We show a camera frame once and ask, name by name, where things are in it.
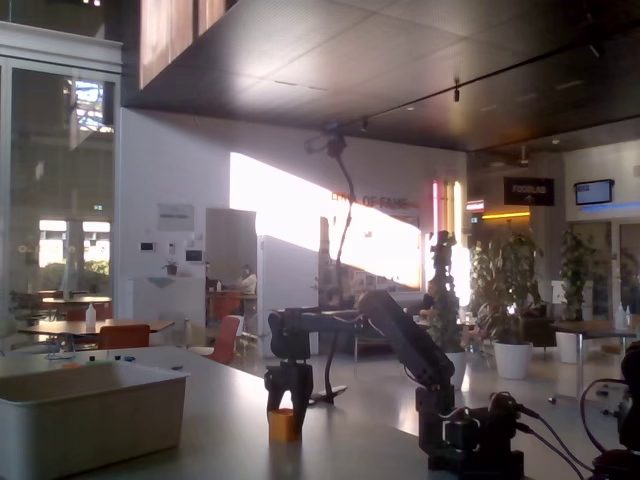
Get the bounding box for seated person in white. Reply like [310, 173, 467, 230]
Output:
[236, 263, 259, 296]

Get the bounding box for orange chair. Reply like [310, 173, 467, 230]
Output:
[96, 323, 152, 351]

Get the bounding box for wall-mounted monitor screen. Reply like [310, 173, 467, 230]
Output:
[574, 178, 616, 207]

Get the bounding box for black webcam on gooseneck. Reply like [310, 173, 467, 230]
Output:
[304, 130, 349, 157]

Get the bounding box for white open door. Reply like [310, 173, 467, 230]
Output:
[256, 234, 321, 359]

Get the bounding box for slim plant in white pot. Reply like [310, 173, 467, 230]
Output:
[554, 228, 600, 365]

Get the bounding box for red chair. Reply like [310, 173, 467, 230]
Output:
[205, 314, 242, 366]

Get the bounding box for wooden table on metal legs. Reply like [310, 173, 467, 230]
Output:
[548, 319, 640, 406]

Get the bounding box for tall climbing plant white pot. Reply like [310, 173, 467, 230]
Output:
[428, 229, 469, 392]

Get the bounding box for white wall poster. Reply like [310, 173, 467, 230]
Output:
[156, 202, 196, 233]

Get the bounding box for orange cube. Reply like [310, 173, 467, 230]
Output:
[267, 407, 299, 444]

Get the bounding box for black Foodlab sign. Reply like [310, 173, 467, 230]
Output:
[503, 176, 556, 207]

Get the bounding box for vertical neon light tubes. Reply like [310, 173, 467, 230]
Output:
[431, 178, 465, 247]

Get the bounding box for black leader arm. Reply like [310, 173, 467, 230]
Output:
[578, 341, 640, 480]

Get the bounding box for black gooseneck clamp holder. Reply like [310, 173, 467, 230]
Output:
[308, 149, 354, 407]

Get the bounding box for white plastic bin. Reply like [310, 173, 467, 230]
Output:
[0, 360, 191, 480]

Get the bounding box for white cabinet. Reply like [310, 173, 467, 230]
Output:
[129, 275, 208, 347]

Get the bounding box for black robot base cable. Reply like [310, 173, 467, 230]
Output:
[517, 403, 604, 480]
[517, 423, 585, 480]

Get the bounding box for bushy plant in white pot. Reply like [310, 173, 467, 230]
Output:
[471, 230, 545, 381]

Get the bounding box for wooden café table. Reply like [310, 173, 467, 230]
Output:
[18, 318, 176, 351]

